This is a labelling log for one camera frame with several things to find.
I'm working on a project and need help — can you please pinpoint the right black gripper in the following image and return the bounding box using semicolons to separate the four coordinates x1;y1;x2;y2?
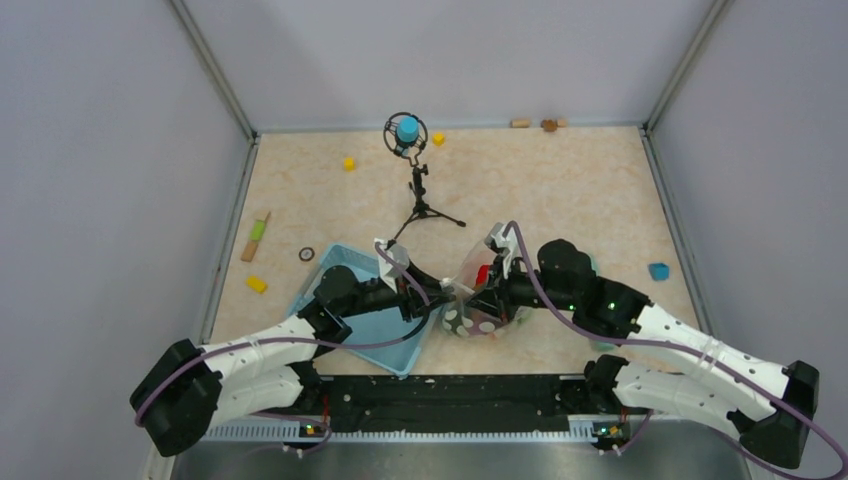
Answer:
464;251;577;323

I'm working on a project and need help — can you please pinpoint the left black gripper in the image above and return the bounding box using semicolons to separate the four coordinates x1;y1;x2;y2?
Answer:
340;259;457;322

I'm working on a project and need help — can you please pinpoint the blue perforated plastic basket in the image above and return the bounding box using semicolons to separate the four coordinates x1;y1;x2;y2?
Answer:
286;243;440;378

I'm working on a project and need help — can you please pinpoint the red toy bell pepper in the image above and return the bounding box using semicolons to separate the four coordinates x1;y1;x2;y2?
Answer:
474;265;490;289

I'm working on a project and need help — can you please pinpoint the clear polka dot zip bag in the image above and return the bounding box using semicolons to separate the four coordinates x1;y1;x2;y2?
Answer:
438;235;516;338

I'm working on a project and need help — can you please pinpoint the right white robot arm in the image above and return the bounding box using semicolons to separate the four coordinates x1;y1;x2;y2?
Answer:
468;239;819;469

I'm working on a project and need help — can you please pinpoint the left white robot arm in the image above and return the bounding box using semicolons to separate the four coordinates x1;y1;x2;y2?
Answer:
130;266;455;457

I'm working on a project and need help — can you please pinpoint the teal plastic bottle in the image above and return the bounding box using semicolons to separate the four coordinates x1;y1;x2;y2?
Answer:
589;255;616;353

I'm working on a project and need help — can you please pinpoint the yellow block front left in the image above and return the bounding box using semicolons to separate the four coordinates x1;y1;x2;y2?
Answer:
245;276;268;294

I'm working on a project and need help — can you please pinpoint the blue toy block right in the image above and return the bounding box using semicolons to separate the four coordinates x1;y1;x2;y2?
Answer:
648;262;671;282

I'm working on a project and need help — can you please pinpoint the green and wood toy block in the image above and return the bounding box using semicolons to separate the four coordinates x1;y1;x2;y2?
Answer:
240;209;271;263

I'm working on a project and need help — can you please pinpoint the brown wooden piece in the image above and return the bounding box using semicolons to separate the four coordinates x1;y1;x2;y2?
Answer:
540;119;559;133

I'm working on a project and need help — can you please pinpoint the blue microphone on tripod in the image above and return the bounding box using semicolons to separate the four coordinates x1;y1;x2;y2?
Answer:
382;111;467;249

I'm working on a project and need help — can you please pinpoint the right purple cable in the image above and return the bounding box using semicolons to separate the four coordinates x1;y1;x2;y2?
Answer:
504;220;835;480

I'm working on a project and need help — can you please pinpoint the purple cable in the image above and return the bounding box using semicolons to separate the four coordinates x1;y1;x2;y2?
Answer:
134;241;435;427
504;220;835;480

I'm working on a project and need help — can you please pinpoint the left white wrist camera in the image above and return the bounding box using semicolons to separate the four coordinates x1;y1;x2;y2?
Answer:
374;238;410;293

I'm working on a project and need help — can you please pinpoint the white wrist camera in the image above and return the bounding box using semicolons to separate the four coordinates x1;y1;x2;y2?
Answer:
484;223;521;279
374;238;410;293

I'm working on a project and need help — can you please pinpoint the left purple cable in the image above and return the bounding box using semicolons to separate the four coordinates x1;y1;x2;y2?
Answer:
134;241;435;427

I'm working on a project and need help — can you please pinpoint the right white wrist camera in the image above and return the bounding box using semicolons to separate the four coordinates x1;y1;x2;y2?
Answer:
484;223;521;279

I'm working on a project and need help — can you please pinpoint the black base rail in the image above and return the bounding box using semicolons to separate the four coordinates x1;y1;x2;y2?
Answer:
259;374;637;438

